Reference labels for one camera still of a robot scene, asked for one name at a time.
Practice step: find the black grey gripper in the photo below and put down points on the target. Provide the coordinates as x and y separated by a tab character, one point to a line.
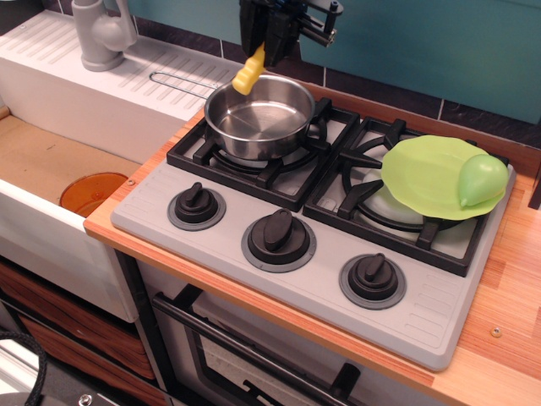
280	23

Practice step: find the yellow toy corn piece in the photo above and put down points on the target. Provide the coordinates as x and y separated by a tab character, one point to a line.
249	74

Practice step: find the small green pear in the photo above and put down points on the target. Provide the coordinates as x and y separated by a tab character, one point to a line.
482	180

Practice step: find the stainless steel pan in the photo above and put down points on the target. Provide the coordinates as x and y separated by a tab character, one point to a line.
271	122

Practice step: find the black left stove knob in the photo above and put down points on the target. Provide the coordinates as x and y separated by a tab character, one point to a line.
196	208

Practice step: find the black stove knob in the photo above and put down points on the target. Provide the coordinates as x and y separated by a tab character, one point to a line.
279	243
373	282
196	208

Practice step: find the light green plate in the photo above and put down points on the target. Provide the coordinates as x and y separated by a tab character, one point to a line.
422	174

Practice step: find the black middle stove knob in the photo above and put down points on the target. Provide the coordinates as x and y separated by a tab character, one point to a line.
279	243

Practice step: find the grey toy stove top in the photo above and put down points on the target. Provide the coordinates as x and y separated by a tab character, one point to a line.
423	327

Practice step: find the black right stove knob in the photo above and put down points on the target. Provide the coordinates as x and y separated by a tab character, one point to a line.
373	282

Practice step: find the black left burner grate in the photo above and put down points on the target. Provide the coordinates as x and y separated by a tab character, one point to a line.
285	182

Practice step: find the black burner grate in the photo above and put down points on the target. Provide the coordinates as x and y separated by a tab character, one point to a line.
352	198
285	182

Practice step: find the grey toy faucet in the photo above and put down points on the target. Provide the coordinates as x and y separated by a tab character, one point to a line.
103	38

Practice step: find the black right burner grate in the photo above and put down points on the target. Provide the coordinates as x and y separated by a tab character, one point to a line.
352	198

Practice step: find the white toy sink unit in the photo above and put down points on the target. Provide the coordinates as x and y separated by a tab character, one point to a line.
61	122

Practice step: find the orange translucent bowl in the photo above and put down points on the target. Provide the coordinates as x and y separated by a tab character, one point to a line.
85	194

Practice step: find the oven door with window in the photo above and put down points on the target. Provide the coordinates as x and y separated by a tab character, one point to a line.
234	357

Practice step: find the wood grain drawer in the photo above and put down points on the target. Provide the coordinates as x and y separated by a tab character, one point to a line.
80	335

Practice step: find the black oven door handle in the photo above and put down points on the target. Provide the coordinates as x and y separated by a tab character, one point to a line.
179	309

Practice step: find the black braided cable foreground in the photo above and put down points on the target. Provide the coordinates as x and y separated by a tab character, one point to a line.
33	398

